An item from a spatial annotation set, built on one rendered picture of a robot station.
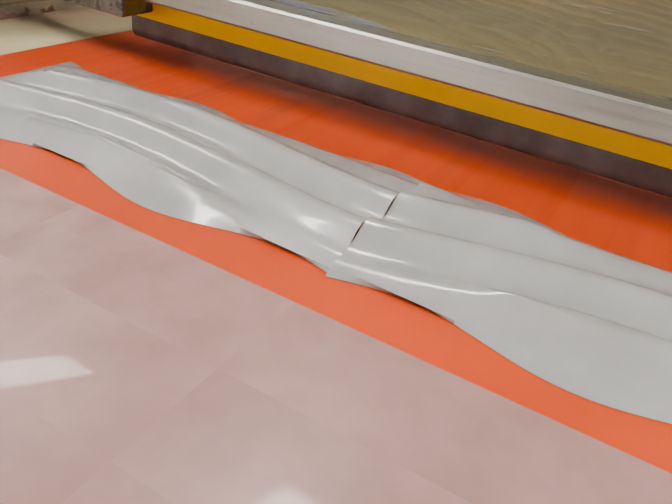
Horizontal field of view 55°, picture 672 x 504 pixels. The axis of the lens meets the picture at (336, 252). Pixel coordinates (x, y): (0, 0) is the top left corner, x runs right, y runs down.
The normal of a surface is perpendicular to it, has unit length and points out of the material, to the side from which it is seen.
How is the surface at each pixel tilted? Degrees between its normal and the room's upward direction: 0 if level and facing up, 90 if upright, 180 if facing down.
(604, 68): 58
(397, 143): 30
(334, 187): 4
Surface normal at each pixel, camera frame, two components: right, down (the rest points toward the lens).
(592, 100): -0.50, 0.39
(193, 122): -0.22, -0.49
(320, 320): 0.11, -0.84
